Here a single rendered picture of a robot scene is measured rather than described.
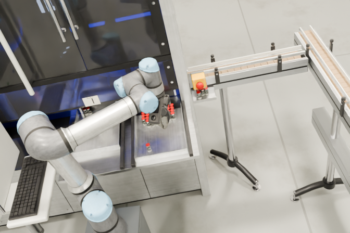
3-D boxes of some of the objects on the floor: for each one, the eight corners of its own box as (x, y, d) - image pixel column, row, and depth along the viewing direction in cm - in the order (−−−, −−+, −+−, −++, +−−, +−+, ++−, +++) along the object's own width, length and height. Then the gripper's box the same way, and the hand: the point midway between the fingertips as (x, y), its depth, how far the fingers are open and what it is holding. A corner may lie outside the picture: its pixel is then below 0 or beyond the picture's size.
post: (201, 189, 276) (124, -155, 141) (209, 187, 275) (140, -158, 141) (202, 196, 271) (124, -152, 136) (211, 194, 270) (140, -156, 136)
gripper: (168, 83, 165) (176, 119, 179) (148, 83, 167) (158, 118, 181) (163, 96, 159) (173, 132, 172) (143, 96, 161) (153, 132, 175)
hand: (163, 128), depth 174 cm, fingers closed
